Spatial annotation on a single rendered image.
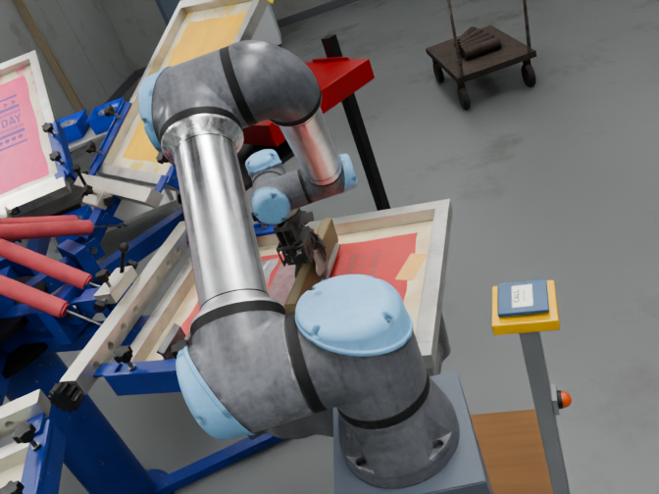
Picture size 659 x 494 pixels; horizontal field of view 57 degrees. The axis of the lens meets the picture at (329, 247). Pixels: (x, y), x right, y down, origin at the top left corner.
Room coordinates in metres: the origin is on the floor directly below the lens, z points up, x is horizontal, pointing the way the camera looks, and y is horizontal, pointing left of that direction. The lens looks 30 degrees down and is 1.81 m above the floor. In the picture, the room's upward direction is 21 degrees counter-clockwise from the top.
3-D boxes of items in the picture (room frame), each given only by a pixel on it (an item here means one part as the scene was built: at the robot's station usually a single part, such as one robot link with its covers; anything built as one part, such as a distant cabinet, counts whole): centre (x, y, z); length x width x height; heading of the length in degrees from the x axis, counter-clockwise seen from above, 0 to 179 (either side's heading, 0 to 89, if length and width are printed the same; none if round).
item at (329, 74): (2.56, -0.07, 1.06); 0.61 x 0.46 x 0.12; 125
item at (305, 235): (1.25, 0.07, 1.14); 0.09 x 0.08 x 0.12; 156
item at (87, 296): (1.54, 0.64, 1.02); 0.17 x 0.06 x 0.05; 65
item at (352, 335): (0.53, 0.01, 1.37); 0.13 x 0.12 x 0.14; 84
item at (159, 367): (1.15, 0.46, 0.97); 0.30 x 0.05 x 0.07; 65
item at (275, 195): (1.15, 0.06, 1.29); 0.11 x 0.11 x 0.08; 84
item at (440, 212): (1.30, 0.13, 0.97); 0.79 x 0.58 x 0.04; 65
